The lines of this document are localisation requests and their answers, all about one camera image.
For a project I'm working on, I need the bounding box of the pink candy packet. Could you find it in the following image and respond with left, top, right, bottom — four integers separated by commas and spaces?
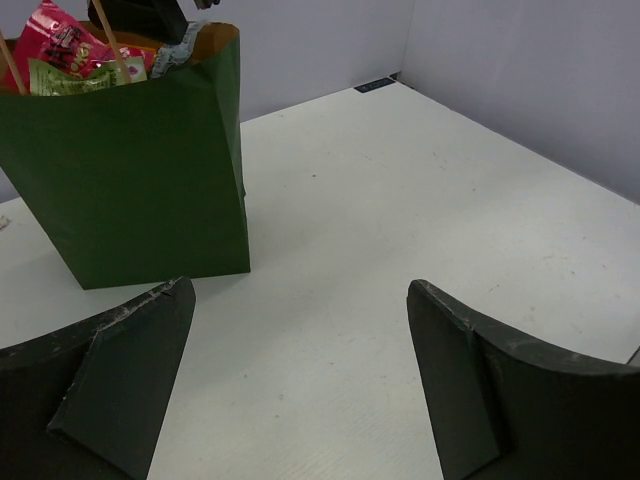
12, 1, 115, 78

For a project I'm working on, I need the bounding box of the green paper bag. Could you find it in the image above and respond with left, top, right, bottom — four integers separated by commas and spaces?
1, 1, 250, 289

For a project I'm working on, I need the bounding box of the grey snack packet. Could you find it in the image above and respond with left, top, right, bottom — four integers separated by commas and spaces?
148, 20, 207, 79

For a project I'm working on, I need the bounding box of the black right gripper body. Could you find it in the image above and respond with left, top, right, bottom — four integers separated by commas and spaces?
194, 0, 220, 9

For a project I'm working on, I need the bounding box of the blue label right corner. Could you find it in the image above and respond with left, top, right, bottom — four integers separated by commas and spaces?
355, 77, 396, 94

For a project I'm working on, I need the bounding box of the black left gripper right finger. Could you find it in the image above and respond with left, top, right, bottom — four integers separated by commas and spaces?
407, 280, 639, 479

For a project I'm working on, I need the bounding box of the orange candy bag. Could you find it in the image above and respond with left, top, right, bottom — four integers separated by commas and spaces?
120, 46, 158, 83

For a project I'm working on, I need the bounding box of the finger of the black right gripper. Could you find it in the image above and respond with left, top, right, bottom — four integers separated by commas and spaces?
100, 0, 189, 43

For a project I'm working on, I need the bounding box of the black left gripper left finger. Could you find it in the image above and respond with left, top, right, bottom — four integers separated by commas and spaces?
1, 277, 196, 479

